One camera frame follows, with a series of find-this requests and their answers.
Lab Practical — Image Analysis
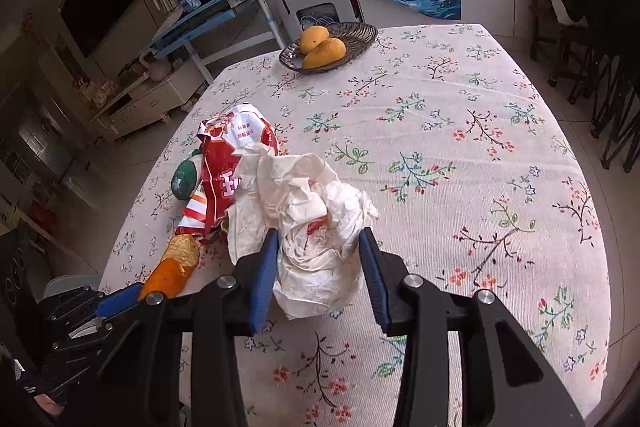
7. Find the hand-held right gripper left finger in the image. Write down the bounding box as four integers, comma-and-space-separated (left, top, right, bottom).
95, 228, 281, 427

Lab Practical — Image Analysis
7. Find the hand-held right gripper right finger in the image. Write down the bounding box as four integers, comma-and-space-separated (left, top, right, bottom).
359, 228, 586, 427

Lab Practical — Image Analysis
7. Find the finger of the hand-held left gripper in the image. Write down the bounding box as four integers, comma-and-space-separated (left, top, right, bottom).
42, 283, 145, 324
45, 319, 132, 362

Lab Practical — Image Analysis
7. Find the white wrapping paper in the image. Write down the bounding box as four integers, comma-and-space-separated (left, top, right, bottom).
227, 142, 379, 320

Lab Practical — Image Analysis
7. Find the grey rounded object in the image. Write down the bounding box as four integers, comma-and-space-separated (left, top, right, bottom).
43, 275, 102, 303

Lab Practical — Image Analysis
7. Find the red snack bag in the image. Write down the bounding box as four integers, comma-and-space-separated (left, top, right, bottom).
175, 103, 280, 244

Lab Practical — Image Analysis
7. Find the dark green vegetable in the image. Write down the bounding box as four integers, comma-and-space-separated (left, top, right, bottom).
171, 157, 203, 202

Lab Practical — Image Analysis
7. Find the floral tablecloth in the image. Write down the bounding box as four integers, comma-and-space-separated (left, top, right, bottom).
97, 23, 613, 427

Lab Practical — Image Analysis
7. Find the white television cabinet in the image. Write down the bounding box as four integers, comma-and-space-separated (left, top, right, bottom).
90, 69, 206, 140

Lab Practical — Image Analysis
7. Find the pink flower bunch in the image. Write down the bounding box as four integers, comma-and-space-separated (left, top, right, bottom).
82, 77, 118, 105

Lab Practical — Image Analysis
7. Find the white ceramic jug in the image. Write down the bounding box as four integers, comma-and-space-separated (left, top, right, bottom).
145, 54, 173, 82

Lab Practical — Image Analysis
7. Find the yellow mango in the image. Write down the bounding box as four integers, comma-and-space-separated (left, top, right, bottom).
302, 38, 347, 70
299, 25, 331, 55

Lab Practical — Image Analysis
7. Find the dark woven basket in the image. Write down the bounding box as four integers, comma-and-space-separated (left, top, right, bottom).
278, 22, 379, 75

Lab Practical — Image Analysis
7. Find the blue study desk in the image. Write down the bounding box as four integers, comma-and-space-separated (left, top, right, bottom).
140, 0, 288, 85

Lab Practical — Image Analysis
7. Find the dark wooden chair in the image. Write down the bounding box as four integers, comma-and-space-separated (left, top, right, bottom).
520, 0, 591, 88

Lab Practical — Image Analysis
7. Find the black folding chair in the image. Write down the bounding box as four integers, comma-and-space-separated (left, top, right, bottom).
567, 32, 640, 172

